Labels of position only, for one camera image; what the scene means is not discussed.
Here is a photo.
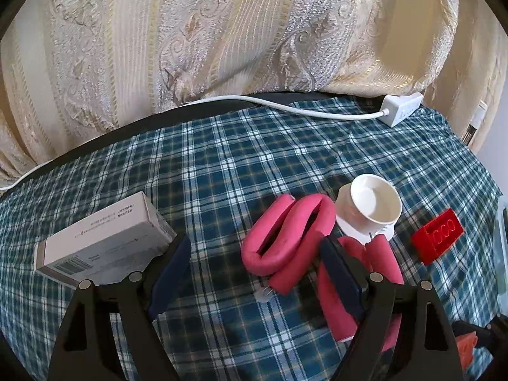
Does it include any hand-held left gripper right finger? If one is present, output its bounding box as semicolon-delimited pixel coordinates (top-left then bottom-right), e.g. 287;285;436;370
319;237;465;381

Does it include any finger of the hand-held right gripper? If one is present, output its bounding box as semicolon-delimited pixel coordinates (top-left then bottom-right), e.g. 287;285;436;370
452;319;508;368

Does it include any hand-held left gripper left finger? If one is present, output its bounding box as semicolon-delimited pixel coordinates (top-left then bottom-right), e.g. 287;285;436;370
48;233;193;381

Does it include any orange toy brick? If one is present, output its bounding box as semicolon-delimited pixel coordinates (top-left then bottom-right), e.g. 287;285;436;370
456;331;479;371

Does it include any pink foam hair roller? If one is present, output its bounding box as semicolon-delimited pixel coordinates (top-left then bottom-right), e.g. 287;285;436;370
317;235;404;356
241;194;338;297

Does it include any white medicine box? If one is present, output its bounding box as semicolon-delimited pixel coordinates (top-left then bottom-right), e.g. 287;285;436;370
34;190;177;289

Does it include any white small cup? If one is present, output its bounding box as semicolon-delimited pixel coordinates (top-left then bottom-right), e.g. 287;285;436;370
334;174;403;244

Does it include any red toy brick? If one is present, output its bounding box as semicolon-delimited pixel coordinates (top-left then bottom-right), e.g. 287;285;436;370
410;208;465;266

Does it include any blue plaid cloth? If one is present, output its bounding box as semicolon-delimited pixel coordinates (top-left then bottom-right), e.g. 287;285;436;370
0;96;505;381

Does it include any white power strip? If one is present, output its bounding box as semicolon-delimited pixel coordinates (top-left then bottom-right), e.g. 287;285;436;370
380;91;425;128

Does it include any cream patterned curtain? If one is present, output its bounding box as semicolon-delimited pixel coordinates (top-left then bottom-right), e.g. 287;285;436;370
0;0;508;185

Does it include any white power cable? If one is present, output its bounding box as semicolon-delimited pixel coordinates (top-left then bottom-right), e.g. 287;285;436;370
0;95;386;192

